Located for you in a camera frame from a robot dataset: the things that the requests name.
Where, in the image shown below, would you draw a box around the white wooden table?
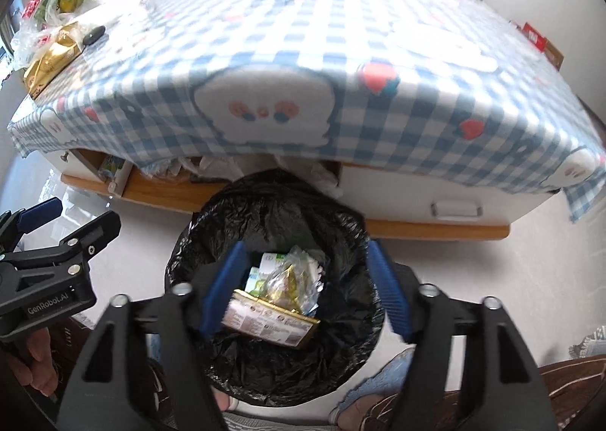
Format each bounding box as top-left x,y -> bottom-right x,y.
59,147 -> 573,242

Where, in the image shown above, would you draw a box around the blue checked tablecloth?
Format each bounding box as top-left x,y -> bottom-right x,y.
7,0 -> 606,223

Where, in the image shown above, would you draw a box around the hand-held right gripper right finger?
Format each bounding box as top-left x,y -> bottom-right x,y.
367,239 -> 559,431

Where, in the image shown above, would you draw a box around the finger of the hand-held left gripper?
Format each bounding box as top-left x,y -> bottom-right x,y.
0,211 -> 121,266
0,198 -> 63,237

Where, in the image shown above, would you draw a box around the brown striped pants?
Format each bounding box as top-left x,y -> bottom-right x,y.
360,358 -> 606,431

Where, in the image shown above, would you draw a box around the small black oval case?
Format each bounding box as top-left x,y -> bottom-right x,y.
81,25 -> 107,46

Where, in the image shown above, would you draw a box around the blue slipper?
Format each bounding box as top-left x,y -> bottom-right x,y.
329,348 -> 417,425

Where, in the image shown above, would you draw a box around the clear plastic bag red print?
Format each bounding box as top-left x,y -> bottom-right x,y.
12,0 -> 62,67

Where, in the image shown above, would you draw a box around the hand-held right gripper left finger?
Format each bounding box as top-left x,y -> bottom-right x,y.
57,242 -> 247,431

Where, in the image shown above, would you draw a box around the gold tissue pack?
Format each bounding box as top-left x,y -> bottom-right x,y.
23,21 -> 86,98

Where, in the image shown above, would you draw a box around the black-lined trash bin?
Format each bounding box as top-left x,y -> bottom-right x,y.
165,169 -> 385,408

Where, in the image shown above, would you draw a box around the red cardboard box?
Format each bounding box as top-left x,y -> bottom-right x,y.
523,21 -> 565,69

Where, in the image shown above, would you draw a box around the clear bag of gold wrappers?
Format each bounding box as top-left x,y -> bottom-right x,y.
258,245 -> 327,318

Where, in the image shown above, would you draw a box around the gold foil bag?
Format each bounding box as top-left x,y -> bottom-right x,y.
222,289 -> 320,349

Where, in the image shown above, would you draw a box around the grey fringed rug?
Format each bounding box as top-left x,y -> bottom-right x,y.
565,324 -> 606,361

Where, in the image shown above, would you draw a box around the person's left hand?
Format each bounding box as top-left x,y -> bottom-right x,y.
9,329 -> 60,396

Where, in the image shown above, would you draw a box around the white green box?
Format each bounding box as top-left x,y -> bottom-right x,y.
244,251 -> 297,299

